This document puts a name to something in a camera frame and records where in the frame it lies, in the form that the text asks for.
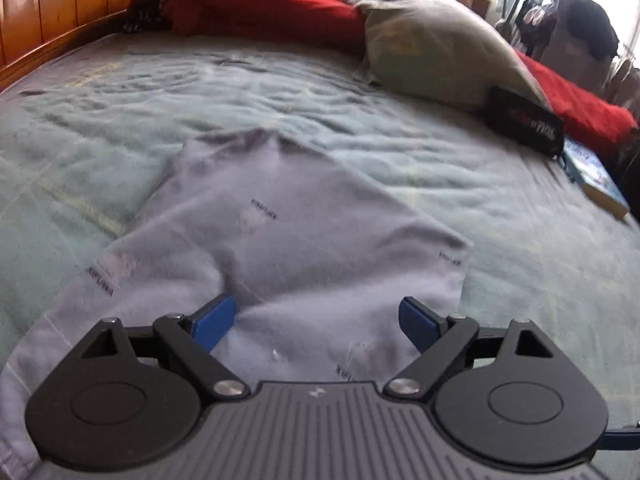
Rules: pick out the clothes rack with garments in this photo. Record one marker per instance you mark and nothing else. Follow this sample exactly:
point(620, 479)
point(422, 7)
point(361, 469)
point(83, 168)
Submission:
point(560, 25)

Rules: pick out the grey green pillow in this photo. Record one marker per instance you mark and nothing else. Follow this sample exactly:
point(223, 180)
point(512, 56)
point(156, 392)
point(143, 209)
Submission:
point(440, 45)

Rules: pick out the thick paperback book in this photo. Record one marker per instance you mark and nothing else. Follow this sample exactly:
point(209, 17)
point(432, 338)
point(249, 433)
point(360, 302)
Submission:
point(595, 180)

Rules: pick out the red folded quilt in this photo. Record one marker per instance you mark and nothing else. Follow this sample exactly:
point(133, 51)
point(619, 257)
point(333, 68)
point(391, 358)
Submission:
point(240, 0)

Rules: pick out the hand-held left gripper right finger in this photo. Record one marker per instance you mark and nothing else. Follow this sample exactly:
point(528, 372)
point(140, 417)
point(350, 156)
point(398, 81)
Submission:
point(420, 322)

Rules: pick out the wooden headboard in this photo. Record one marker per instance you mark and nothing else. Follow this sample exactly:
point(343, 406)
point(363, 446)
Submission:
point(50, 5)

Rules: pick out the grey pants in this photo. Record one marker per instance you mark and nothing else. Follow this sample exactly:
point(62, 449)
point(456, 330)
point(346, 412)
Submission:
point(240, 260)

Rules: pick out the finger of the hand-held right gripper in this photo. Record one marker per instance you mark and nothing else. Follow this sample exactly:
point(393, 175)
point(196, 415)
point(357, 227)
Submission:
point(622, 440)

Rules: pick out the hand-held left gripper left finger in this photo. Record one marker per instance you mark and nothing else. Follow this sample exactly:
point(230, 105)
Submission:
point(215, 320)

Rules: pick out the black zip pouch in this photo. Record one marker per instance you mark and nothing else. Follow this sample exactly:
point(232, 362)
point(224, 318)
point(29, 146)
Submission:
point(525, 122)

